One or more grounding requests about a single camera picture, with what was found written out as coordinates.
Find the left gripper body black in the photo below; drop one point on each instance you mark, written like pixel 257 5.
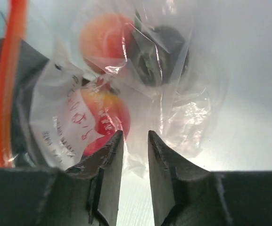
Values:
pixel 24 149

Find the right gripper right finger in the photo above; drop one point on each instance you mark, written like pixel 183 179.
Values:
pixel 184 194

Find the clear zip top bag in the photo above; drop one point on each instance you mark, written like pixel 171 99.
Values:
pixel 181 112

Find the fake red yellow apple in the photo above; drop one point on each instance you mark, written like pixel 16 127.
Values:
pixel 91 118

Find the fake dark plum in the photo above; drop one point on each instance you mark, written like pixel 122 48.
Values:
pixel 153 55

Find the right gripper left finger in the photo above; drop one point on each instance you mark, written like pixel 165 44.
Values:
pixel 87 194

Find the fake small peach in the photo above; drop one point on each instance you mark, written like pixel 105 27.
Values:
pixel 104 40

